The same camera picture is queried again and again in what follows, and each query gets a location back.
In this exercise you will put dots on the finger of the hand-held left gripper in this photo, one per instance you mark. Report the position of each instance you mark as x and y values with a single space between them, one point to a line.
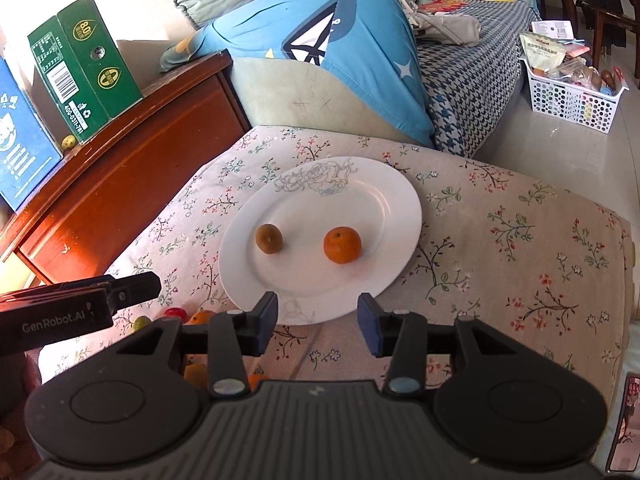
135 289

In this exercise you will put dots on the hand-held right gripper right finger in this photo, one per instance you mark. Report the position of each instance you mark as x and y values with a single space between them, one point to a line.
366 325

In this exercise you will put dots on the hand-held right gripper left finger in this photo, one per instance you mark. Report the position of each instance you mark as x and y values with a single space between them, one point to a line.
267 322

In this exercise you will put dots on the large green mandarin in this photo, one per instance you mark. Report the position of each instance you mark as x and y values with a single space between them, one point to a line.
141 323

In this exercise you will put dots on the red cherry tomato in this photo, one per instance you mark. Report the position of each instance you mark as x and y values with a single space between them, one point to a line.
173 312

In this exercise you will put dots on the orange mandarin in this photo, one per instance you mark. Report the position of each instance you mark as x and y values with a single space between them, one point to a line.
257 383
201 318
342 245

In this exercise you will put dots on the small brown fruit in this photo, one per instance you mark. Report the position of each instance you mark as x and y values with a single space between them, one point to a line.
270 238

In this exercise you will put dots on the white plate with line drawing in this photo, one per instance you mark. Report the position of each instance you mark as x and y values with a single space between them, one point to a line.
320 240

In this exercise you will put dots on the red-brown wooden cabinet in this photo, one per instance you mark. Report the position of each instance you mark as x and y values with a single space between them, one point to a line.
125 175

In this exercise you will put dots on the floral tablecloth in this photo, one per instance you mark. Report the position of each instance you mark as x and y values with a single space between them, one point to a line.
500 260

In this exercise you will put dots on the small yellow-green fruit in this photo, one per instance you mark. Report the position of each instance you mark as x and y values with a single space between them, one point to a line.
68 142

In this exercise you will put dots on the blue cardboard carton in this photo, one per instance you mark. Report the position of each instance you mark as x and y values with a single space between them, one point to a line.
25 145

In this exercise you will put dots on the green cardboard carton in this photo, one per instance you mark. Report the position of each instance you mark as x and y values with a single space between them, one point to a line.
85 70

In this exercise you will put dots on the houndstooth sofa cover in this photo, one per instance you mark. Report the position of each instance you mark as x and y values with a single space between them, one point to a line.
475 75

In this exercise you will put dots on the pink printed packet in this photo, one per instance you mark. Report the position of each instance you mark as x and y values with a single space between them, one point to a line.
627 420

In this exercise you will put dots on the blue printed quilt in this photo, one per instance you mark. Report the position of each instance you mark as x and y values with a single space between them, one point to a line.
340 35

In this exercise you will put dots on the white plastic basket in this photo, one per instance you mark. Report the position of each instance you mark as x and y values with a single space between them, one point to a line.
570 102

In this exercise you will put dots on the beige cloth bag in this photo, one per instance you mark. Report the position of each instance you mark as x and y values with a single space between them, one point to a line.
447 27

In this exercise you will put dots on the cream snack bag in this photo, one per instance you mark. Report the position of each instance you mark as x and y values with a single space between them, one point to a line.
542 50

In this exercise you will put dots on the red book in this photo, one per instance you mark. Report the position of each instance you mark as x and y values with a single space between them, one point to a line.
442 6

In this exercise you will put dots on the white labelled box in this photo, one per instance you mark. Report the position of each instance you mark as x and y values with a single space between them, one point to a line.
552 28

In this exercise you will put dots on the dark wooden chair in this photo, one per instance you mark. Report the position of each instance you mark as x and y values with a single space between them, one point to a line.
575 5

